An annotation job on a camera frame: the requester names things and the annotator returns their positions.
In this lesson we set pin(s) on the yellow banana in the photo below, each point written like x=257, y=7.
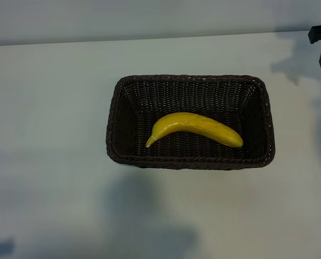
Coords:
x=192, y=122

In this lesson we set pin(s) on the dark brown woven basket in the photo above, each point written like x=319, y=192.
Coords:
x=190, y=94

